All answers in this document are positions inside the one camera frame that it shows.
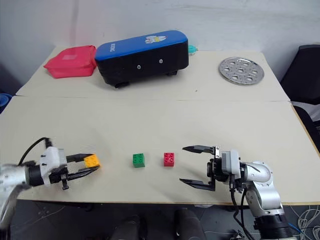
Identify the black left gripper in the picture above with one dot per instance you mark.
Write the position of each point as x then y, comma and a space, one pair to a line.
58, 176

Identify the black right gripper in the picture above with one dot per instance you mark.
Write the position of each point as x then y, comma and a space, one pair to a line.
216, 170

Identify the yellow toy brick cube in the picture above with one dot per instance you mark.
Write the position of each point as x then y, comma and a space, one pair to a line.
92, 161

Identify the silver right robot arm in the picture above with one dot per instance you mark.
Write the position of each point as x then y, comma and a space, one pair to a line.
263, 180

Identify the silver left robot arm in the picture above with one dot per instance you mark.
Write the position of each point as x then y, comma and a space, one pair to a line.
15, 176

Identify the red toy brick cube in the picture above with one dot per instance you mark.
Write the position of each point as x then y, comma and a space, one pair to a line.
169, 159

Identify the green toy brick cube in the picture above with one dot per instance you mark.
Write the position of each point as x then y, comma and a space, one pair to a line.
139, 160

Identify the blue round container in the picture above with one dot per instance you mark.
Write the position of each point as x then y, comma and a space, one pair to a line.
4, 102

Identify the red fabric pouch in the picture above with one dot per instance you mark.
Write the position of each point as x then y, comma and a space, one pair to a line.
71, 62

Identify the perforated round metal plate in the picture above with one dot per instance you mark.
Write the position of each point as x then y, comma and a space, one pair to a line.
241, 71

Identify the small teal object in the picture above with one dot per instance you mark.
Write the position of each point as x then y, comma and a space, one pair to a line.
192, 49

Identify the blue and black padded box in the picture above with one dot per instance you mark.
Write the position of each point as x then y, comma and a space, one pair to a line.
142, 58

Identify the black office chair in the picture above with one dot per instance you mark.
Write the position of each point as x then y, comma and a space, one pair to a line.
306, 75

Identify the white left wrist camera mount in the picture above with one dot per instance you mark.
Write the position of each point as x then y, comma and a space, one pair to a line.
51, 160

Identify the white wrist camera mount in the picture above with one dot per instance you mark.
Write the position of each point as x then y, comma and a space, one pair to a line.
231, 162
51, 160

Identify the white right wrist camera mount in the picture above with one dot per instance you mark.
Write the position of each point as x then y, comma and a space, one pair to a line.
231, 162

